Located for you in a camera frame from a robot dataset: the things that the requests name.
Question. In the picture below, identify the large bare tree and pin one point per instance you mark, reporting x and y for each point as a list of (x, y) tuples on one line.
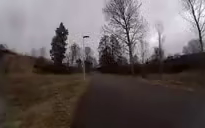
[(129, 46)]

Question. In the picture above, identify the dark conifer tree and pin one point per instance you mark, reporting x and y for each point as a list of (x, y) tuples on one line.
[(59, 45)]

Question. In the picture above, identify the grey asphalt road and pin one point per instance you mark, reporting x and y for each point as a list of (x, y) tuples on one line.
[(133, 106)]

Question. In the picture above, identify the brown grass field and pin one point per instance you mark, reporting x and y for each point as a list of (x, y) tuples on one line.
[(33, 96)]

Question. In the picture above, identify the bare branching tree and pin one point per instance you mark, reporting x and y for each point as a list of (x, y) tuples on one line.
[(199, 31)]

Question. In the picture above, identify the group of dark conifers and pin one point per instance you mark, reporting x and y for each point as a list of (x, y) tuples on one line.
[(107, 51)]

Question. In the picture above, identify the dark hedge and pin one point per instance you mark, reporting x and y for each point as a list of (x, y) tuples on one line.
[(183, 63)]

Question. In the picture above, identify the grass strip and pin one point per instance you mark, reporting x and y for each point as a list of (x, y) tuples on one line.
[(186, 80)]

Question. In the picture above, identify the slender pale tree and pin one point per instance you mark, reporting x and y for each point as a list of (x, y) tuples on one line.
[(160, 46)]

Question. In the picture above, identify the low dark bushes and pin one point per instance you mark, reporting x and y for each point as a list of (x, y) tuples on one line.
[(53, 68)]

